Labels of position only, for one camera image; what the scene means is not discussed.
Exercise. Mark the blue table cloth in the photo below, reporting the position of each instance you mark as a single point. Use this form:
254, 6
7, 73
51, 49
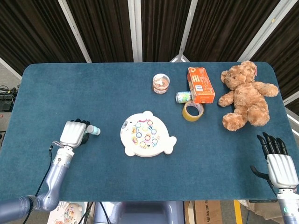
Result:
93, 98

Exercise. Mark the mint green toy hammer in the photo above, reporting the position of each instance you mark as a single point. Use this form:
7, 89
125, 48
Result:
94, 130

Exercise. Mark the green printed drink can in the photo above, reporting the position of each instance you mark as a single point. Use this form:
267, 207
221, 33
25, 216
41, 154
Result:
183, 97

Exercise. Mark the brown cardboard box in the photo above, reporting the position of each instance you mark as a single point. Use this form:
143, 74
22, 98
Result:
205, 212

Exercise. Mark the white partition post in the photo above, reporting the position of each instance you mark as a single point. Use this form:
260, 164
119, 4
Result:
74, 30
264, 30
136, 30
187, 30

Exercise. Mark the clear jar with orange contents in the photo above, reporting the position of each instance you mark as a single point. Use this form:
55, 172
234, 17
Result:
161, 84

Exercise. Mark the white whack-a-mole toy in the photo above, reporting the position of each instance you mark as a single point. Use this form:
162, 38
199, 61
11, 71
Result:
163, 144

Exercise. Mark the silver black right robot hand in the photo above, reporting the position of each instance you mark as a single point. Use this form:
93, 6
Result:
280, 168

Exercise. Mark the orange carton box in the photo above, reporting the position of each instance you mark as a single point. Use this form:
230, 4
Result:
202, 88

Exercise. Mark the yellow packing tape roll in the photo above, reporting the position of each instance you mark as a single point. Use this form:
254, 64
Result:
190, 117

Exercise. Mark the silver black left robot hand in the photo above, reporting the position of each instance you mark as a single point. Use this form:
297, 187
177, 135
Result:
72, 133

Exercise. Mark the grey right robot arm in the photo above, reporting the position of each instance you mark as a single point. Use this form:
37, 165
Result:
289, 207

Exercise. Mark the grey robot torso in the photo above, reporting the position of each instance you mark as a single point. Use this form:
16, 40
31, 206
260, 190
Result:
140, 212

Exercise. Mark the brown teddy bear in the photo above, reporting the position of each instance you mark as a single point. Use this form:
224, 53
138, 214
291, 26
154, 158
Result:
247, 98

